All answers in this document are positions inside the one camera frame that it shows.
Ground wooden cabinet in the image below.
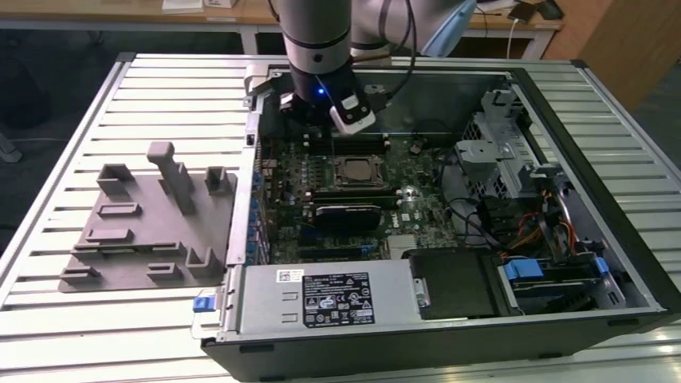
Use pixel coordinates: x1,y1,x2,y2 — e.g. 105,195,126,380
542,0,681,111

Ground black PC case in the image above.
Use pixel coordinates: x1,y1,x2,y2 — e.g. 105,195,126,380
199,63,681,383

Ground grey parts rack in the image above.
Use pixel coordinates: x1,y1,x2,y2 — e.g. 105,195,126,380
57,141,241,294

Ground orange yellow power wires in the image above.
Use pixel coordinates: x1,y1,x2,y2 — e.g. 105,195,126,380
499,189,584,259

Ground blue disk carrier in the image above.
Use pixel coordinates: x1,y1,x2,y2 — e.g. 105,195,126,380
502,258,546,283

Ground silver CPU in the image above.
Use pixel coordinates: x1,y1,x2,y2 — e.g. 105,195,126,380
340,158,375,181

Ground green RAM stick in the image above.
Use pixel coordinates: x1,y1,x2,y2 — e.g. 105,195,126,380
95,245,157,254

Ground metal drive cage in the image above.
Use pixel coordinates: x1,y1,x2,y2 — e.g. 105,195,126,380
455,89,558,199

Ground white charger cable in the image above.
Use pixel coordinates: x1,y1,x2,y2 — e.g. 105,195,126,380
504,18,520,60

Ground black plastic shroud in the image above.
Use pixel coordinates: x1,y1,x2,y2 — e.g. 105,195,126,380
408,247,518,321

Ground black device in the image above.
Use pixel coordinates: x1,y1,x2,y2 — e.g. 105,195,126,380
536,0,566,19
508,2,540,22

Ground black expansion slot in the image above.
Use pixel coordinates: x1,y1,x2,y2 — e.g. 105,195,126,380
296,247,364,261

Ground metal disk bay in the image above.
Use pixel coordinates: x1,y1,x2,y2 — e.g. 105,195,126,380
494,255,630,314

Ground grey power supply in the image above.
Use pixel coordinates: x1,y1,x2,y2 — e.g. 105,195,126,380
234,261,426,335

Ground black graphics card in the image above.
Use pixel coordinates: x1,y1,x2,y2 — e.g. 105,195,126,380
312,203,384,233

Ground CPU socket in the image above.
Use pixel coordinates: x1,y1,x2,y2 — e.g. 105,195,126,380
331,154,388,191

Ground green motherboard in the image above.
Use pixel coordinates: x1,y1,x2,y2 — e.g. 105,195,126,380
255,133,464,267

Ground silver chipset heatsink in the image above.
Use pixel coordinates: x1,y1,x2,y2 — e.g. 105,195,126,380
387,235,420,259

